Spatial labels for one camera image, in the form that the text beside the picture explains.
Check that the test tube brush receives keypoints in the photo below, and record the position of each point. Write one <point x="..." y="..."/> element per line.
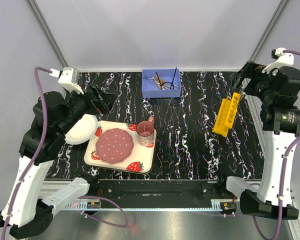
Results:
<point x="156" y="77"/>

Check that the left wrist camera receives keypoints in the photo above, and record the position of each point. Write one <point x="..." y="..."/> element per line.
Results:
<point x="68" y="78"/>

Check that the right power connector box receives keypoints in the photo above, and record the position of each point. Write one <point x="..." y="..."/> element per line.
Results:
<point x="229" y="206"/>

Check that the white paper plate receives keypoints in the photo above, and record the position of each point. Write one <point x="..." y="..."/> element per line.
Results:
<point x="83" y="130"/>

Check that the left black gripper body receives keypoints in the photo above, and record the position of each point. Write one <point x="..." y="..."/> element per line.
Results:
<point x="98" y="105"/>

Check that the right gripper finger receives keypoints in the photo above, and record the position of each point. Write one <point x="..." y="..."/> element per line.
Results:
<point x="236" y="83"/>
<point x="240" y="73"/>

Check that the left power connector box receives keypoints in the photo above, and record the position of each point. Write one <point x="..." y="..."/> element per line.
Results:
<point x="93" y="205"/>

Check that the yellow test tube rack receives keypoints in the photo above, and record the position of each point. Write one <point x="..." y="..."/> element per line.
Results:
<point x="226" y="114"/>

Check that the strawberry pattern tray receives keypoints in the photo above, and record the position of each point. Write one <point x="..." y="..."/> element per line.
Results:
<point x="140" y="161"/>

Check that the blue plastic box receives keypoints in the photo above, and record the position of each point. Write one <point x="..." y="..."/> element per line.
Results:
<point x="152" y="91"/>

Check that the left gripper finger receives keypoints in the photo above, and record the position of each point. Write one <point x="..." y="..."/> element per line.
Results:
<point x="107" y="101"/>
<point x="96" y="93"/>

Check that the metal crucible tongs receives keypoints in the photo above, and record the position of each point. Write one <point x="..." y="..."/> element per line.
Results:
<point x="172" y="87"/>

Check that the pink dotted plate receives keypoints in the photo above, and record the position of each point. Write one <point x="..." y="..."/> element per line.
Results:
<point x="114" y="146"/>

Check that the power connector box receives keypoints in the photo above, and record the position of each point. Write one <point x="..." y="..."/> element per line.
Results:
<point x="93" y="205"/>
<point x="229" y="206"/>

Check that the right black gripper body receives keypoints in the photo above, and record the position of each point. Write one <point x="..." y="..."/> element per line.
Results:
<point x="260" y="83"/>

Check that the black wire ring stand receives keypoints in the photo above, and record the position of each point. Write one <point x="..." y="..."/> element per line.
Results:
<point x="174" y="75"/>

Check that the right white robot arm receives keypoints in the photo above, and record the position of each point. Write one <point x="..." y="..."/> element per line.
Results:
<point x="278" y="90"/>

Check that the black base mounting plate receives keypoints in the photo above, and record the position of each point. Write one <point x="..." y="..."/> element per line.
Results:
<point x="205" y="189"/>

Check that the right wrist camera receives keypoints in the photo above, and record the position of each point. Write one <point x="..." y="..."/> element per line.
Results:
<point x="282" y="59"/>

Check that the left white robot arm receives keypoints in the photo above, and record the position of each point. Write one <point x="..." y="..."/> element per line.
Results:
<point x="26" y="215"/>

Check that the pink enamel mug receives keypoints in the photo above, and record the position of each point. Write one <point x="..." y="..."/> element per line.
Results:
<point x="146" y="132"/>

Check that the wooden test tube clamp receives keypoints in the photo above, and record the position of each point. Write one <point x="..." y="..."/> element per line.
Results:
<point x="161" y="84"/>

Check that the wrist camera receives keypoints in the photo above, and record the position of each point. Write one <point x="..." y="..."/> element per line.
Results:
<point x="68" y="78"/>
<point x="282" y="59"/>

